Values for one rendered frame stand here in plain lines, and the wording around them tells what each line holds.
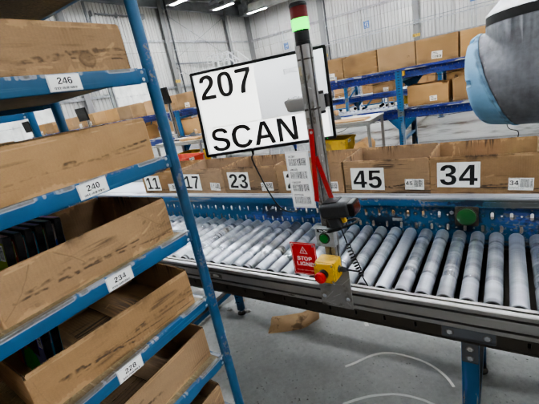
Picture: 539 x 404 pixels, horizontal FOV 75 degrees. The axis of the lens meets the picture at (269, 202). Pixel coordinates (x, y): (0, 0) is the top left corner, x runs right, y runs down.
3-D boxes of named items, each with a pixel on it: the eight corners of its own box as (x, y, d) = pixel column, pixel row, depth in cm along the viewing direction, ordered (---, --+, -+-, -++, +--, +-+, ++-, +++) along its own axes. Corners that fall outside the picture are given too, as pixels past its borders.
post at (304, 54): (322, 304, 130) (281, 50, 104) (327, 296, 134) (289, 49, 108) (353, 310, 124) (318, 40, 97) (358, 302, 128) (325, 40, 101)
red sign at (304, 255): (294, 272, 131) (289, 241, 128) (296, 272, 132) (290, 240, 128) (334, 278, 123) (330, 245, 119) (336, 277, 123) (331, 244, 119)
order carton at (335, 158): (279, 194, 199) (273, 165, 194) (302, 179, 222) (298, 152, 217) (345, 195, 177) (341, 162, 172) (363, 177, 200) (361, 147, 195)
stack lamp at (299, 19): (289, 32, 101) (285, 9, 99) (297, 32, 105) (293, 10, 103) (305, 27, 98) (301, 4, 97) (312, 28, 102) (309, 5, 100)
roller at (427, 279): (412, 305, 115) (411, 292, 114) (437, 237, 156) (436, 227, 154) (429, 308, 112) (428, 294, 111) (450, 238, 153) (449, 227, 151)
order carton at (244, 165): (225, 194, 221) (220, 167, 216) (252, 179, 244) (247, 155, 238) (279, 194, 199) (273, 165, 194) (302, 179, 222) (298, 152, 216)
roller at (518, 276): (508, 321, 101) (509, 306, 99) (508, 241, 141) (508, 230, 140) (531, 325, 98) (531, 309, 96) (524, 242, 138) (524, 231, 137)
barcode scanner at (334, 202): (359, 232, 106) (350, 200, 103) (324, 235, 113) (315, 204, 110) (366, 224, 111) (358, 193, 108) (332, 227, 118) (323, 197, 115)
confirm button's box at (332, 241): (316, 247, 120) (313, 228, 118) (320, 243, 122) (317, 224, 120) (334, 248, 116) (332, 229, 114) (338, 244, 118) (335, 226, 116)
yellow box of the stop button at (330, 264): (314, 284, 119) (310, 264, 117) (323, 271, 126) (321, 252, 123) (355, 290, 111) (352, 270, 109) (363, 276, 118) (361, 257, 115)
